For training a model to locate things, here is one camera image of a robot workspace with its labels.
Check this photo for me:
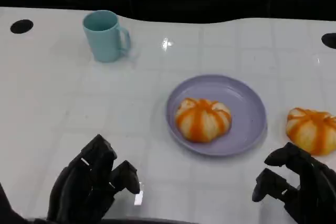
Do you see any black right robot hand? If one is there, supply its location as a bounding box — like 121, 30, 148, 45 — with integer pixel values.
251, 142, 336, 224

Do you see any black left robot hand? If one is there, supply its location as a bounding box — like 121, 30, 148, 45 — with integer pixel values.
47, 134, 141, 222

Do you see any orange and white bread roll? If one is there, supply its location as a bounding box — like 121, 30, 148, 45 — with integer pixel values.
285, 107, 336, 156
175, 98, 233, 144

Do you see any lilac plate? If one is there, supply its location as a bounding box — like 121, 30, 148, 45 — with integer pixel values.
165, 74, 268, 157

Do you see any pale green mug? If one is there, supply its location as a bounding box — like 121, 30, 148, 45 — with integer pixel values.
82, 10, 131, 63

